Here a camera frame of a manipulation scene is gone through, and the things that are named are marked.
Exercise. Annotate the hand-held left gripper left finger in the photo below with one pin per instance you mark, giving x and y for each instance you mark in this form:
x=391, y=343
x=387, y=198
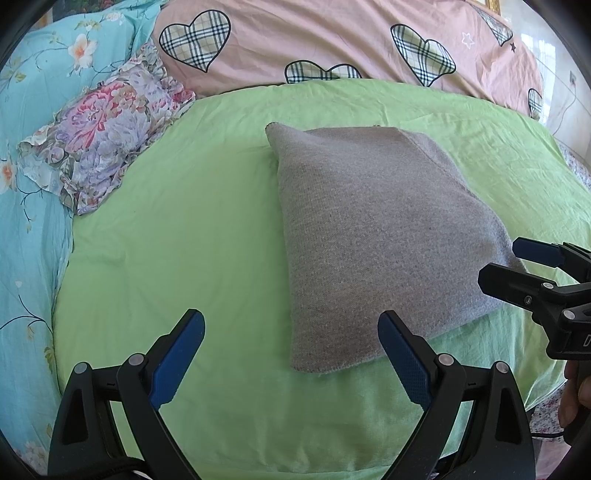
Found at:
x=178, y=360

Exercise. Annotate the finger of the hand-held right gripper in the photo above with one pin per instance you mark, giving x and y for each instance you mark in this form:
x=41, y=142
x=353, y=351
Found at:
x=535, y=250
x=512, y=286

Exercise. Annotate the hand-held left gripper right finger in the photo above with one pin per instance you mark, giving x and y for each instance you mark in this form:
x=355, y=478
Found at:
x=406, y=360

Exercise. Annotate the grey-beige knit sweater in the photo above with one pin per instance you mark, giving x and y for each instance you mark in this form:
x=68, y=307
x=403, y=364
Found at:
x=383, y=230

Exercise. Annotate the person's right hand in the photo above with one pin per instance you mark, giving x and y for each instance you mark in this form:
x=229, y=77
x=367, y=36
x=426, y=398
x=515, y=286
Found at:
x=575, y=397

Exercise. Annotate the green bed sheet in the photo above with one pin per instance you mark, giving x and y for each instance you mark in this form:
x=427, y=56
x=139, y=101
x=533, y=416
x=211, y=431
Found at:
x=194, y=258

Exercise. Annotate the light blue floral sheet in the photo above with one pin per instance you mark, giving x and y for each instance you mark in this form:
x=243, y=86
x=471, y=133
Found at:
x=32, y=258

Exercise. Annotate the floral ruffled pillow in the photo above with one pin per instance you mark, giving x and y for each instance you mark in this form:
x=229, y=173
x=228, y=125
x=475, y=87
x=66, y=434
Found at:
x=111, y=134

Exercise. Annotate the pink quilt with plaid hearts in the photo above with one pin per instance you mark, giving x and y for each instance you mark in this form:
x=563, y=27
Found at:
x=332, y=37

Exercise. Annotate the wall outlet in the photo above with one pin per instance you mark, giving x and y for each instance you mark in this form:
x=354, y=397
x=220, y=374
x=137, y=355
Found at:
x=573, y=78

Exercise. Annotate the gold picture frame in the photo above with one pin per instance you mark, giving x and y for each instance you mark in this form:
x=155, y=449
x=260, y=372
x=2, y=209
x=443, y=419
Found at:
x=489, y=3

